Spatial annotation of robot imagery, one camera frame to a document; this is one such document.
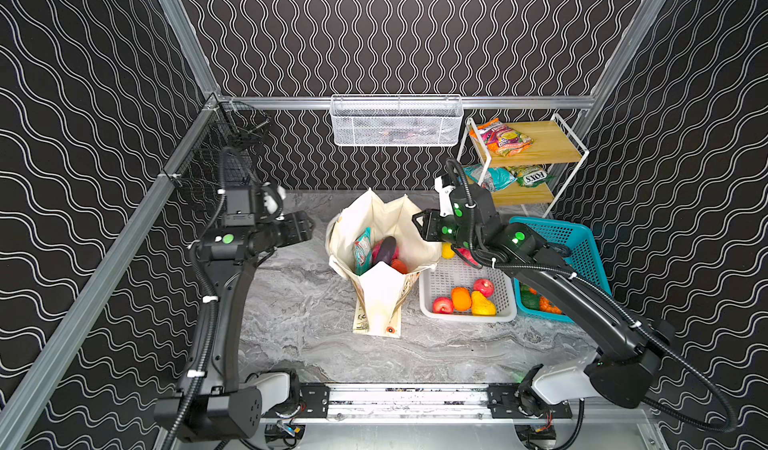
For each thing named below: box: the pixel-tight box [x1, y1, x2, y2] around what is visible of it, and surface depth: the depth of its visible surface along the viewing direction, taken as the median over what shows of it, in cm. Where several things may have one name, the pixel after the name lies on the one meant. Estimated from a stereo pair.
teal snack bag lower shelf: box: [462, 164, 518, 192], surface depth 102 cm
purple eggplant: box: [376, 236, 397, 265], surface depth 92 cm
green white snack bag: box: [506, 164, 554, 187], surface depth 102 cm
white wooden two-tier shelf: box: [456, 113, 590, 218], surface depth 90 cm
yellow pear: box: [471, 290, 497, 316], surface depth 87 cm
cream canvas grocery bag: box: [325, 188, 443, 337], surface depth 83 cm
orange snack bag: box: [470, 118, 534, 157], surface depth 87 cm
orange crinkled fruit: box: [452, 286, 472, 312], surface depth 88 cm
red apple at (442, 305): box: [432, 297, 454, 314], surface depth 87 cm
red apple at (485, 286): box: [473, 278, 495, 298], surface depth 91 cm
